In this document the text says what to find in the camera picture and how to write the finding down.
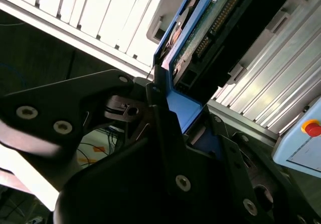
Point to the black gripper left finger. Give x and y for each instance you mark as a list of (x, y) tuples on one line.
[(50, 103)]

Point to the hard disk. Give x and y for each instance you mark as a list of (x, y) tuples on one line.
[(185, 106)]

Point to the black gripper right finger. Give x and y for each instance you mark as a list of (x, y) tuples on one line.
[(230, 156)]

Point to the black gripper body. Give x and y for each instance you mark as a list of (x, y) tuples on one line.
[(120, 188)]

